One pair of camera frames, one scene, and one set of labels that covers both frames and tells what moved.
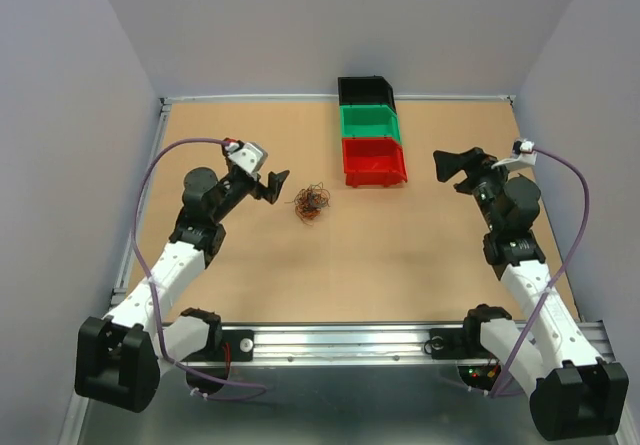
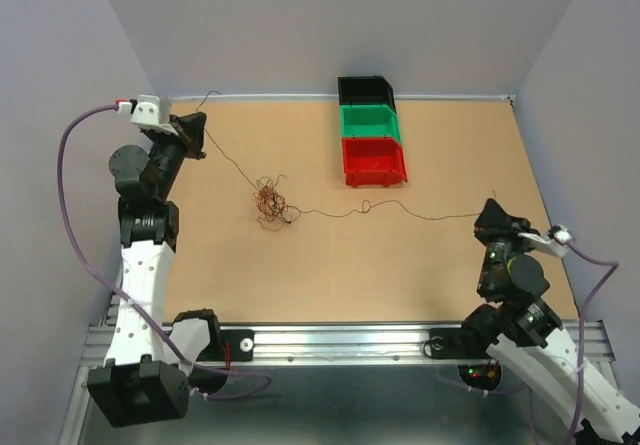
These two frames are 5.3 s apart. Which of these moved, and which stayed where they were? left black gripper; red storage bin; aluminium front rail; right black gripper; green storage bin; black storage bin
Moved: right black gripper; left black gripper
Stayed: aluminium front rail; black storage bin; green storage bin; red storage bin
